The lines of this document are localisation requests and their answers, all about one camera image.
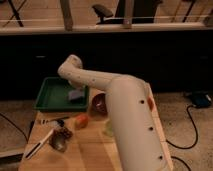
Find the black office chair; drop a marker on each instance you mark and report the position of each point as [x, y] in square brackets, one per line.
[144, 12]

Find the green plastic tray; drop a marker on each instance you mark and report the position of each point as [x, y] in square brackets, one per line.
[54, 97]

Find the black handled fork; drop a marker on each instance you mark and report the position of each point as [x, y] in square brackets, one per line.
[59, 121]

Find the orange plate with food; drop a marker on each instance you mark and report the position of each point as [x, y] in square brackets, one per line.
[150, 103]

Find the white handled knife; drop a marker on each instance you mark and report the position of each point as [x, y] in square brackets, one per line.
[39, 144]

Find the dark blue box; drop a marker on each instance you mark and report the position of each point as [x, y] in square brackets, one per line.
[201, 100]

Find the grey blue sponge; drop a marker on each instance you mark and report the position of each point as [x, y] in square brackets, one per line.
[75, 94]

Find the small green cup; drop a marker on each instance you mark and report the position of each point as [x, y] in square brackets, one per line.
[108, 131]

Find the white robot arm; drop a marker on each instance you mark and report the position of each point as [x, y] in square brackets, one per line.
[126, 98]

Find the orange red tomato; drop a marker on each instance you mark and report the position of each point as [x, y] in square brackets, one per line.
[81, 121]

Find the dark brown bowl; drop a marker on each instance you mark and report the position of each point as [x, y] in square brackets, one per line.
[98, 103]

